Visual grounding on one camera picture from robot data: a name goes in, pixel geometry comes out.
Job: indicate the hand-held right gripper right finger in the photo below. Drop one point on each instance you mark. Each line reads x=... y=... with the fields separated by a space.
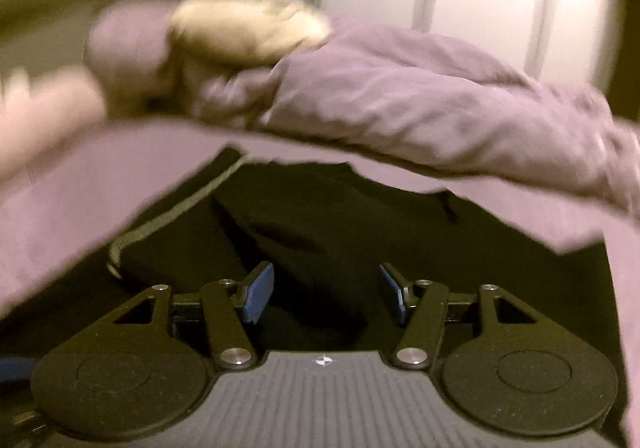
x=395 y=295

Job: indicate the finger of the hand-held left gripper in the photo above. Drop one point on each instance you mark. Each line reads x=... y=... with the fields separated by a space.
x=15 y=369

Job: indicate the purple bed sheet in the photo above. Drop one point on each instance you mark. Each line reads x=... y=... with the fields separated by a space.
x=75 y=208

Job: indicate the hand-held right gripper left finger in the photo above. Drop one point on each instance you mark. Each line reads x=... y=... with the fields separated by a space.
x=260 y=293

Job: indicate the pale pink cloth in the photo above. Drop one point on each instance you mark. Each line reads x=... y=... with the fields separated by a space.
x=45 y=112

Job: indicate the beige pillow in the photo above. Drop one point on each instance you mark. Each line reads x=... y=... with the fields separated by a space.
x=240 y=27

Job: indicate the purple duvet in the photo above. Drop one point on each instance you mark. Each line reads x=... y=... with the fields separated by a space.
x=425 y=92

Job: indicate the black garment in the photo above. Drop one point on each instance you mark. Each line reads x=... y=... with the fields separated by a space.
x=325 y=228

